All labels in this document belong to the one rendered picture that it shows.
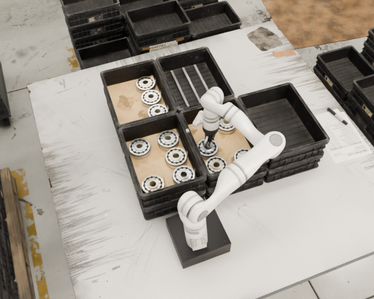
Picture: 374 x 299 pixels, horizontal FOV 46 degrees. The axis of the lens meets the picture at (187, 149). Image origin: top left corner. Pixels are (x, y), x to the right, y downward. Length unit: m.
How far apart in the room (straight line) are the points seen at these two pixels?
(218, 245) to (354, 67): 2.03
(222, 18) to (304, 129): 1.58
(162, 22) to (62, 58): 1.02
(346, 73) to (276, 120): 1.28
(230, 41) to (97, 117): 0.99
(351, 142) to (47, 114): 1.63
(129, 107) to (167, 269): 0.85
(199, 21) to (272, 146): 1.95
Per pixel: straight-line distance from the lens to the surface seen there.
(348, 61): 3.54
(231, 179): 1.66
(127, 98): 2.33
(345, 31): 4.26
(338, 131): 2.45
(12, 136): 3.46
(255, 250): 2.00
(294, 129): 2.23
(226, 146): 2.11
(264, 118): 2.24
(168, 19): 3.38
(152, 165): 2.05
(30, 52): 4.08
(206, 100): 1.80
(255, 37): 2.89
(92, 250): 2.02
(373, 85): 3.24
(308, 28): 4.20
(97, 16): 3.41
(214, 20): 3.54
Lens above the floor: 2.51
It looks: 53 degrees down
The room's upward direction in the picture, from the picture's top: 1 degrees counter-clockwise
